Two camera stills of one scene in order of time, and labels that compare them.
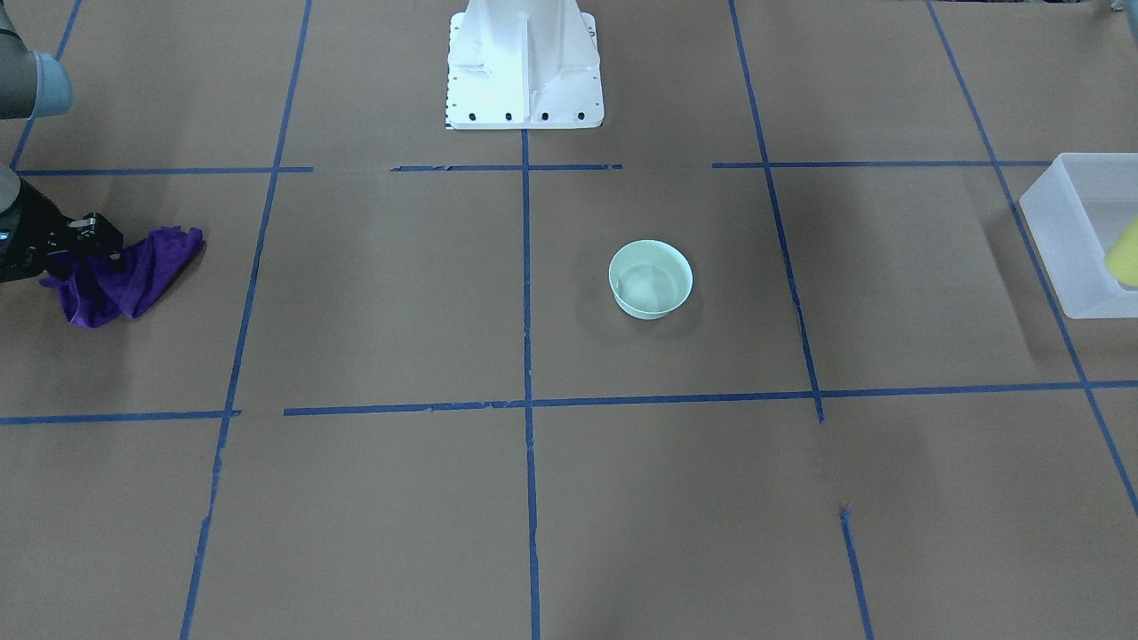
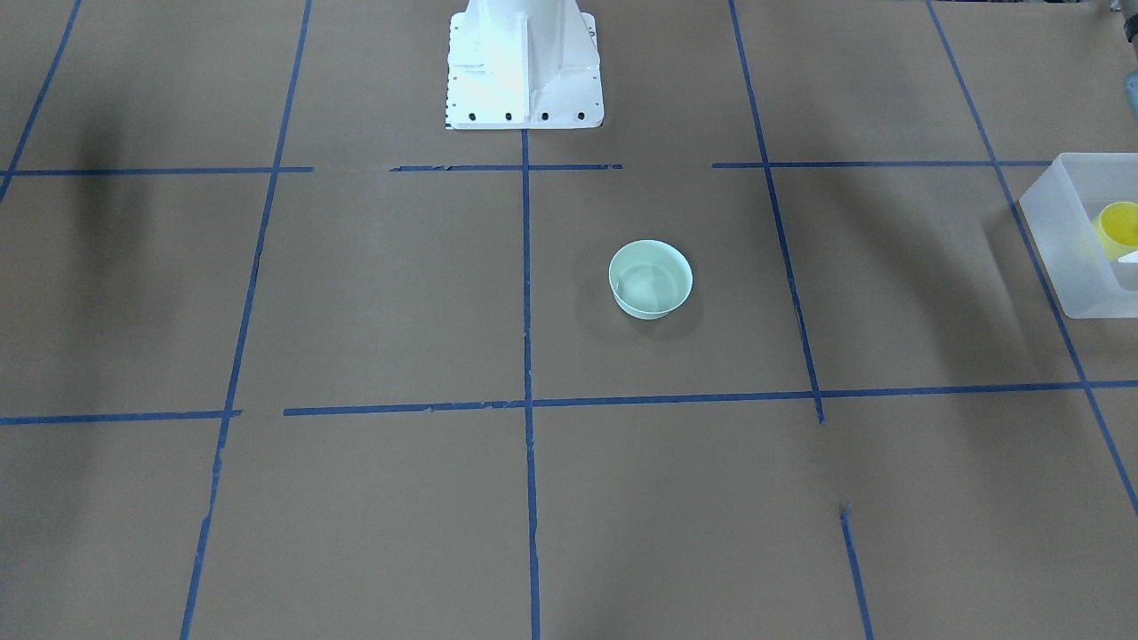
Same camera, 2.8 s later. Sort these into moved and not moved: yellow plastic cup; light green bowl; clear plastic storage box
Moved: yellow plastic cup
Not moved: clear plastic storage box; light green bowl
